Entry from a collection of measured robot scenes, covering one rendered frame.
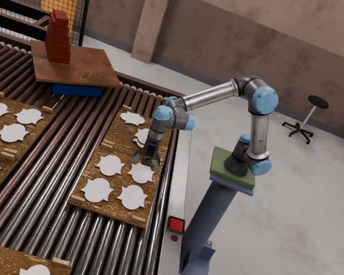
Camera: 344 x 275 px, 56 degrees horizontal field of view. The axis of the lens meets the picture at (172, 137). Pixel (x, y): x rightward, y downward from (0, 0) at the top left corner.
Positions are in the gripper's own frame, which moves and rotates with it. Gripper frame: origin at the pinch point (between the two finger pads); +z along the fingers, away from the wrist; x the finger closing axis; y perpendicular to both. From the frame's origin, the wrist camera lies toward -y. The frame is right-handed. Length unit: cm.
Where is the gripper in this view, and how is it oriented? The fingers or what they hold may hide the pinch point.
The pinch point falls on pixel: (142, 169)
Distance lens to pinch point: 162.6
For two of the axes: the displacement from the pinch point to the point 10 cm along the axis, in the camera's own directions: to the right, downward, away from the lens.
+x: -9.4, -3.4, -0.6
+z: -3.1, 7.7, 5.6
